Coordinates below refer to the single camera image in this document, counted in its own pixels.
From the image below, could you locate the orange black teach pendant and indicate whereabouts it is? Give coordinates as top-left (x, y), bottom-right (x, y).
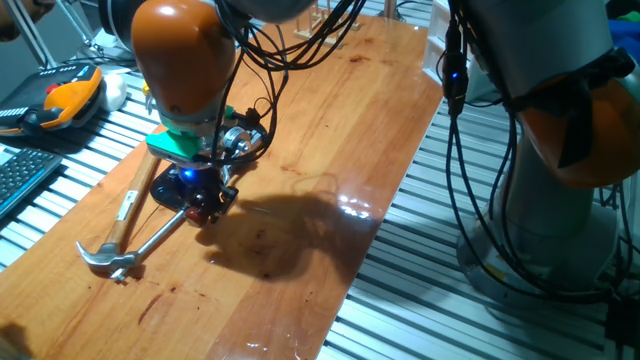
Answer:
top-left (0, 62), bottom-right (105, 137)

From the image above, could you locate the wooden handle claw hammer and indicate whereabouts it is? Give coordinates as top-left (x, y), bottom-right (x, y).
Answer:
top-left (75, 149), bottom-right (161, 274)

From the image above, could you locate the green wrist adapter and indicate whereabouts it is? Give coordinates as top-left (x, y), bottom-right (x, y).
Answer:
top-left (144, 104), bottom-right (236, 164)

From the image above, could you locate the blue plastic bag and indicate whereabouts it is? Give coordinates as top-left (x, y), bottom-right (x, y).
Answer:
top-left (602, 17), bottom-right (640, 56)

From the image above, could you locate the glossy wooden board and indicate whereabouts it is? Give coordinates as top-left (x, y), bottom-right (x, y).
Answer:
top-left (0, 9), bottom-right (445, 360)

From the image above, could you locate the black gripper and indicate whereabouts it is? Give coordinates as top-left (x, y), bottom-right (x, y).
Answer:
top-left (169, 166), bottom-right (240, 225)

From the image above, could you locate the white drawer box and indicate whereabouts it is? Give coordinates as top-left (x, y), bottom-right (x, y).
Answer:
top-left (422, 0), bottom-right (501, 104)

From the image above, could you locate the grey metal stand pole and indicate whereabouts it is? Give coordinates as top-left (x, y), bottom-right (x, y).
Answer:
top-left (4, 0), bottom-right (59, 69)

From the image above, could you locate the black C-clamp with screw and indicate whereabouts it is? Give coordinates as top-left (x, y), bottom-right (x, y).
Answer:
top-left (109, 107), bottom-right (269, 282)

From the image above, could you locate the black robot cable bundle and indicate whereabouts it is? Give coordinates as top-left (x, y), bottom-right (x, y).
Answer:
top-left (212, 0), bottom-right (640, 301)

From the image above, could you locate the white round object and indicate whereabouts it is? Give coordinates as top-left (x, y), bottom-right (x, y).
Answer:
top-left (97, 73), bottom-right (129, 113)

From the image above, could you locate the wooden post stand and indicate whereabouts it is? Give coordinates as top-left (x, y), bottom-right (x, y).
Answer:
top-left (377, 0), bottom-right (401, 21)

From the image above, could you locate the wooden dish rack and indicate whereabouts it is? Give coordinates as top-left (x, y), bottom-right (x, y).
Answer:
top-left (292, 0), bottom-right (362, 50)

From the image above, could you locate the black computer keyboard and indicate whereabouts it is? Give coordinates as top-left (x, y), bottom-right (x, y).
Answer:
top-left (0, 146), bottom-right (64, 220)

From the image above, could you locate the black filament spool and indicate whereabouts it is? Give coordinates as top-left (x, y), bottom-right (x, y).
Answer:
top-left (97, 0), bottom-right (146, 51)

